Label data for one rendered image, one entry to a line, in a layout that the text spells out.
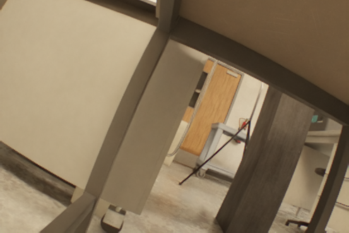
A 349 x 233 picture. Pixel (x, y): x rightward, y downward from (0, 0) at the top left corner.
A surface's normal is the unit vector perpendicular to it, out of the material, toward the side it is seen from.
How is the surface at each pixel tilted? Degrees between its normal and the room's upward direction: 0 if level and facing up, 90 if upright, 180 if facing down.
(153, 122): 90
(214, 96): 90
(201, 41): 90
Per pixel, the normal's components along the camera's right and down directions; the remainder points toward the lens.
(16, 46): 0.11, -0.15
